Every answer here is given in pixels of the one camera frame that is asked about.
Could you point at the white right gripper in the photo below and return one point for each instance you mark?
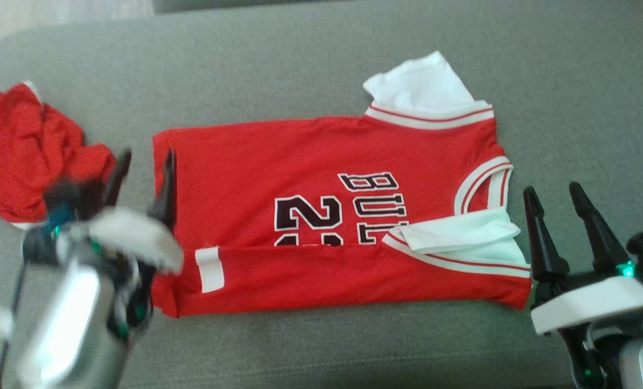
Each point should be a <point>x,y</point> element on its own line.
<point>591,302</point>

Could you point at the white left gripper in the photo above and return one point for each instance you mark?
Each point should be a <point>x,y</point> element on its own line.
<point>132,232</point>

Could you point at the red shorts with white stripe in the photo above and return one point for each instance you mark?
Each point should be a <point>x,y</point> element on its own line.
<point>24,156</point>

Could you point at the red basketball jersey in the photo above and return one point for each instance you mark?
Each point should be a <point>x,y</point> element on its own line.
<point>299,156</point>

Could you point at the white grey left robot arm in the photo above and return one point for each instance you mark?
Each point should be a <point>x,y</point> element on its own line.
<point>73,324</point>

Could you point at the large grey sofa seat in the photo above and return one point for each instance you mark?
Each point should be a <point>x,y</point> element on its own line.
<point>299,65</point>

